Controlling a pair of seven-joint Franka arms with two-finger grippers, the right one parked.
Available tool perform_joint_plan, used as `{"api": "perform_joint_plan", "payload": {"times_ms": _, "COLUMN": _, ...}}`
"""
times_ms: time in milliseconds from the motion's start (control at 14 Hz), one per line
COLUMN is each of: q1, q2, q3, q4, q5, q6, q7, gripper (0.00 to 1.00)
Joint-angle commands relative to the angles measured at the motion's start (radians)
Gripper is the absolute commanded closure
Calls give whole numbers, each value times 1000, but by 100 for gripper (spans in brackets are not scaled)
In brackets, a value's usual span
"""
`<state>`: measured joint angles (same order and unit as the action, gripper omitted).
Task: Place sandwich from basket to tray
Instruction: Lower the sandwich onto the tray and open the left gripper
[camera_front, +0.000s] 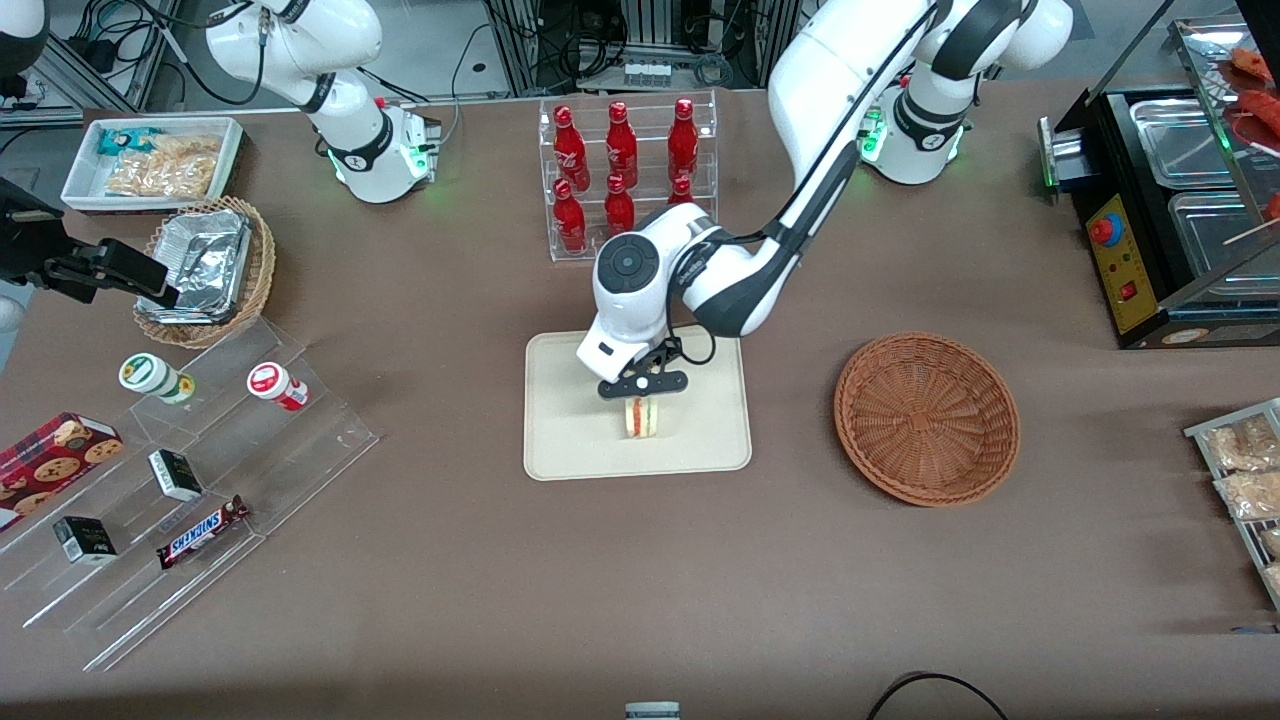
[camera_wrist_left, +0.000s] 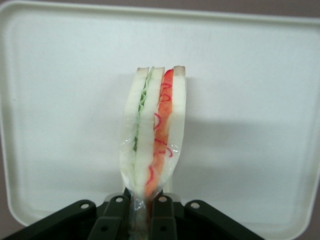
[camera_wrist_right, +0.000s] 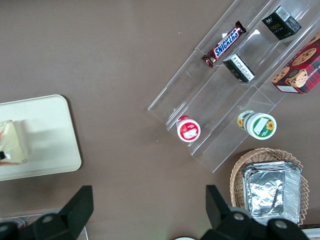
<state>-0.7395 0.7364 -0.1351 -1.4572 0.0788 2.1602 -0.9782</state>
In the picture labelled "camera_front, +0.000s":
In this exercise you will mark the teal snack packet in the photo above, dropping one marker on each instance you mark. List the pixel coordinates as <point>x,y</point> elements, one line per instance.
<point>125,140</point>

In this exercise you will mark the clear acrylic bottle rack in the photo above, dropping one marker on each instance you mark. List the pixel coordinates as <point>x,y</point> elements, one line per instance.
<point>575,250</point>

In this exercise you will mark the black hot food warmer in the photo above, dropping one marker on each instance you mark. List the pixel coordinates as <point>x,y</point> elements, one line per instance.
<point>1125,270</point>

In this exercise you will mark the green lidded white cup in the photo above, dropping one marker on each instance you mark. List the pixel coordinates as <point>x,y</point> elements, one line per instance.
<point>148,375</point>

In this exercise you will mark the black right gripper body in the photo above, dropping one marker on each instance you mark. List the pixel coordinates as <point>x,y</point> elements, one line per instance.
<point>30,250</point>

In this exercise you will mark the white power strip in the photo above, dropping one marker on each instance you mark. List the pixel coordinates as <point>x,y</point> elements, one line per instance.
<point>648,75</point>

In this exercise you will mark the tan wicker basket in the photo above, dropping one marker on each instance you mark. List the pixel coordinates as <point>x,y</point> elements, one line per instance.
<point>258,270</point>

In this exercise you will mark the red cola bottle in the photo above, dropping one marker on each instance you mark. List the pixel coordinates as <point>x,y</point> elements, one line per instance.
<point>621,145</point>
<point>683,140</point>
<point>570,150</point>
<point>570,222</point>
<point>619,210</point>
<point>681,190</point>

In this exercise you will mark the aluminium frame rack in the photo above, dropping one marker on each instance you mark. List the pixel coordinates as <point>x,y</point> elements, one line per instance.
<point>520,40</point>

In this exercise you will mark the clear bag of chips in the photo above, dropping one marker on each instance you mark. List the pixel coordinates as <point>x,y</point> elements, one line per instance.
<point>170,170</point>

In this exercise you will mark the steel warmer pan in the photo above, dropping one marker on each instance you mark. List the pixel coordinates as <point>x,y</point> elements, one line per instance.
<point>1180,140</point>

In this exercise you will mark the red sausage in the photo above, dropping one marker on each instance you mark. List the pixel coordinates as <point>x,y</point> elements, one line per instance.
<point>1262,105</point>

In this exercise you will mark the clear bag of fried snacks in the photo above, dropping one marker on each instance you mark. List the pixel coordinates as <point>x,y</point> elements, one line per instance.
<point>1245,445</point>
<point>1255,495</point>

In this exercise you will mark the small black carton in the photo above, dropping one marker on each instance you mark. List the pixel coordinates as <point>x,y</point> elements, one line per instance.
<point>85,540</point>
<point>175,475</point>

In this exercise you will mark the white grey device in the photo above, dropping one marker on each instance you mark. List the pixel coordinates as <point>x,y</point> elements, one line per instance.
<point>652,711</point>

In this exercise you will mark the silver foil container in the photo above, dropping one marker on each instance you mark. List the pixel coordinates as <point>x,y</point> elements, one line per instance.
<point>205,255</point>

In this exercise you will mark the cream plastic tray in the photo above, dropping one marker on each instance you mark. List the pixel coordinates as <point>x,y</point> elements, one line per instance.
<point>570,430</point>

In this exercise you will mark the red lidded white cup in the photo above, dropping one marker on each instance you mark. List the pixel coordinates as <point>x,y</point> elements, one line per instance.
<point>272,383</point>

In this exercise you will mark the Snickers chocolate bar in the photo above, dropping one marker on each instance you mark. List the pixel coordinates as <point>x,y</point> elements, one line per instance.
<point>200,533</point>

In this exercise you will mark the red cookie box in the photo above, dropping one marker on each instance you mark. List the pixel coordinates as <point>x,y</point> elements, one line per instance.
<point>50,465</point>

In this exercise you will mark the white rectangular snack bin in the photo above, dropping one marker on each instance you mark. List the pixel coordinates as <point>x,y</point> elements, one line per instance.
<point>80,180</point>

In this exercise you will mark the brown round wicker basket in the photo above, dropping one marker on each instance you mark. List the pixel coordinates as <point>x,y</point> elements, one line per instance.
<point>925,420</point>

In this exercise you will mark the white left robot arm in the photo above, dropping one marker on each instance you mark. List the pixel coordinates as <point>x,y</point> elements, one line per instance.
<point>820,110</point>

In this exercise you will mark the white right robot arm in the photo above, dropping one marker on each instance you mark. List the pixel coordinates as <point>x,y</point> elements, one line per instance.
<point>300,40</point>

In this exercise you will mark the triangular sandwich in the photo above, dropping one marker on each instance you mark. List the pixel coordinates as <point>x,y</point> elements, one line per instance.
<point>646,420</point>

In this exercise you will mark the clear acrylic stepped shelf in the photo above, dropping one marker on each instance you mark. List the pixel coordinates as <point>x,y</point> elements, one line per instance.
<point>300,460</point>

